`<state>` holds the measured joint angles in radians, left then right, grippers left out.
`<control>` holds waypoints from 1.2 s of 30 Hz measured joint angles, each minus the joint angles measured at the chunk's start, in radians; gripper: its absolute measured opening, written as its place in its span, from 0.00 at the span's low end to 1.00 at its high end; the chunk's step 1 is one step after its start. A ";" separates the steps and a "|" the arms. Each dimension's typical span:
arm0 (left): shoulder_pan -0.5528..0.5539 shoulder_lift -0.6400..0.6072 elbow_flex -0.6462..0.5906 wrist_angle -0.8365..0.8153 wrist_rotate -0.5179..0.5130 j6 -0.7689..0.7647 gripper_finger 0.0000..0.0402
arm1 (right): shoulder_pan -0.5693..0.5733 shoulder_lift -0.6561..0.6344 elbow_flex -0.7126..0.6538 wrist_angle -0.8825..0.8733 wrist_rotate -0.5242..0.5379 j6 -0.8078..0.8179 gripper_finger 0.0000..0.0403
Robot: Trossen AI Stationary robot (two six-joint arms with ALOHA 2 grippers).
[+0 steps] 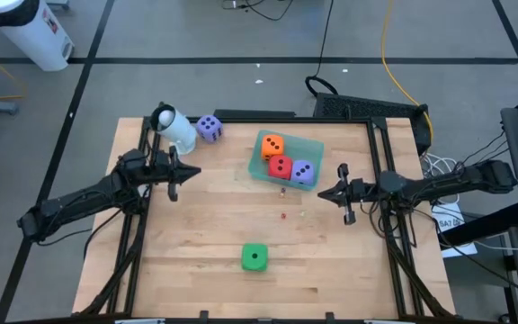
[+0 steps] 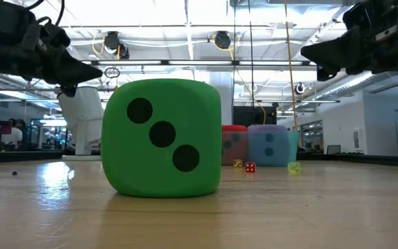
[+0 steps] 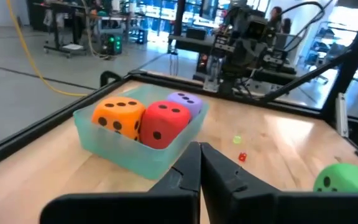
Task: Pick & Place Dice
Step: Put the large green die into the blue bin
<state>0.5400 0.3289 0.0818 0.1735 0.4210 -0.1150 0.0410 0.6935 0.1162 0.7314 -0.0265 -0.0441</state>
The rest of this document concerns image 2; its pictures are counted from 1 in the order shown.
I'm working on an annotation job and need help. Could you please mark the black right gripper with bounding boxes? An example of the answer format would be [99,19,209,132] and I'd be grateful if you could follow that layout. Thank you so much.
[301,0,398,85]

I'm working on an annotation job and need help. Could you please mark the person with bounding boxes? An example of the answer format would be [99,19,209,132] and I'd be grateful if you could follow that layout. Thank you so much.
[1,118,23,150]
[17,119,31,146]

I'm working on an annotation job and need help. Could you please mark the black monitor screen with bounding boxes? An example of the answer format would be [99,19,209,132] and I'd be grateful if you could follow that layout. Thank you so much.
[232,105,278,127]

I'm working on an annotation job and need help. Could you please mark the large green foam die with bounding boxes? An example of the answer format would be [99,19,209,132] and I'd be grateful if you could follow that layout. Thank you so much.
[100,78,222,199]

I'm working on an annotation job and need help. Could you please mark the yellow cable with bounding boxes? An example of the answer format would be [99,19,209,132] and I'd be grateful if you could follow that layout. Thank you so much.
[283,0,299,133]

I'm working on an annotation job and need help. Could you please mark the large red foam die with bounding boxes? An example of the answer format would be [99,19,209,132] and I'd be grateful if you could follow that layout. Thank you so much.
[221,124,249,167]

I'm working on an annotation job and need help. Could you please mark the large purple foam die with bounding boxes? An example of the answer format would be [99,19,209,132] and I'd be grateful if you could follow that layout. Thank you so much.
[247,124,292,168]

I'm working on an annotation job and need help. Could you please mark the white camera on stand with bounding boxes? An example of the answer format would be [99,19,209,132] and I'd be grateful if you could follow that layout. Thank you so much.
[57,86,104,161]

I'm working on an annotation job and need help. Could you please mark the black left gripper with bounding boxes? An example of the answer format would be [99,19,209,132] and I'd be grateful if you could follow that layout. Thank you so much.
[0,23,104,98]

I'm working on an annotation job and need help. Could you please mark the black cable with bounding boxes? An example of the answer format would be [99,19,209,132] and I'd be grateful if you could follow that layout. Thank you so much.
[247,0,256,108]

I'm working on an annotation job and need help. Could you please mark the small green die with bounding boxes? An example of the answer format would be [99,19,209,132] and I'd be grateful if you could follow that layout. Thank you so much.
[287,161,303,175]

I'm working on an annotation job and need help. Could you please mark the teal plastic bin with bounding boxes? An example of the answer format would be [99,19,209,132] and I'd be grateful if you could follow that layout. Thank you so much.
[221,129,300,168]

